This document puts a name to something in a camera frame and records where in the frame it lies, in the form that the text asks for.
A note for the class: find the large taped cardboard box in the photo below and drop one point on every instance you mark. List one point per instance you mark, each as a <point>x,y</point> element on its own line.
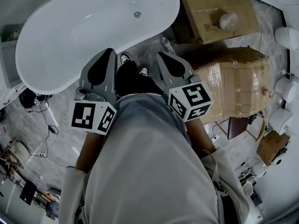
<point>238,85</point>

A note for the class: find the person's black trousers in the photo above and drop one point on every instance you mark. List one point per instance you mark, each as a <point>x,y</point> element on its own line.
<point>133,83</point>

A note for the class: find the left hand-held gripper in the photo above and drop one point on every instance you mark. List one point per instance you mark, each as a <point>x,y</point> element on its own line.
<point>84,115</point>

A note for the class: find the white fluffy ball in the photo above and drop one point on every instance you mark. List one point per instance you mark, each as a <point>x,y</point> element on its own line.
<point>228,21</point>

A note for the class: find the person's grey shirt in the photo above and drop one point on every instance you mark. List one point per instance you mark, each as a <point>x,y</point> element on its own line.
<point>151,171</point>

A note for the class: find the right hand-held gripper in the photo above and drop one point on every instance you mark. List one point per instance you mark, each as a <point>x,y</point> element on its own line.
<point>194,99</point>

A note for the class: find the small green pot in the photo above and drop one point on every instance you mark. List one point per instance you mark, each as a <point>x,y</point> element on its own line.
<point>14,34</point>

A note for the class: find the black equipment bundle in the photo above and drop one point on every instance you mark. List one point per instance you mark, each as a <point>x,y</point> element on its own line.
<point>25,101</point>

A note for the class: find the person's right forearm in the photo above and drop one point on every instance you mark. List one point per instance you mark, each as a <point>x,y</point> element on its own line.
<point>198,136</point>

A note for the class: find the plain brown cardboard box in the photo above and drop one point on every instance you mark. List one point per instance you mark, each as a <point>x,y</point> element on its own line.
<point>210,6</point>

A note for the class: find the white round camera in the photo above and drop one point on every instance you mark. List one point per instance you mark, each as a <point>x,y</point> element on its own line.
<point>279,161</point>

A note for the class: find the white power strip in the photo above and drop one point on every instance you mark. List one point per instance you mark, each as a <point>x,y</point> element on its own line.
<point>216,137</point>

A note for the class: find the black power adapter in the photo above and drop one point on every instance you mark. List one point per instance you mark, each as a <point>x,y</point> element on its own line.
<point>53,129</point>

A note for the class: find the small cardboard box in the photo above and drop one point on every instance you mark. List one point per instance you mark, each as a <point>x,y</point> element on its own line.
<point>272,148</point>

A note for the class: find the white bathtub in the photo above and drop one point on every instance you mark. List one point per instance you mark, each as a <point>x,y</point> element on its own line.
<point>70,31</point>

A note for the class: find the person's left forearm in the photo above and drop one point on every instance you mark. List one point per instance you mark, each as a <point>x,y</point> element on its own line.
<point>87,150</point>

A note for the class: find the clear plastic bottle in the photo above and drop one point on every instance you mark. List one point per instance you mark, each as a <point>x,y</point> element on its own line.
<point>166,44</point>

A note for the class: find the black white sneaker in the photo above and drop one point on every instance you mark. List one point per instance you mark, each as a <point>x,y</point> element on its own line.
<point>125,58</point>
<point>144,70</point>

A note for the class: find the brown seat chair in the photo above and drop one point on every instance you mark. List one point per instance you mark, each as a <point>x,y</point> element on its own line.
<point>237,127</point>

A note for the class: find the beige round spool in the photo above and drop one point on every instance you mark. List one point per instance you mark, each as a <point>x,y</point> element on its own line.
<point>17,151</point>

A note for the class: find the small white bottle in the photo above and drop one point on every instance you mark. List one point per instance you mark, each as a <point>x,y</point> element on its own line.
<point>270,94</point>

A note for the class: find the pile of mixed clutter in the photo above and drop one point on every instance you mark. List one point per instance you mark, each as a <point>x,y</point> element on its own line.
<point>9,178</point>

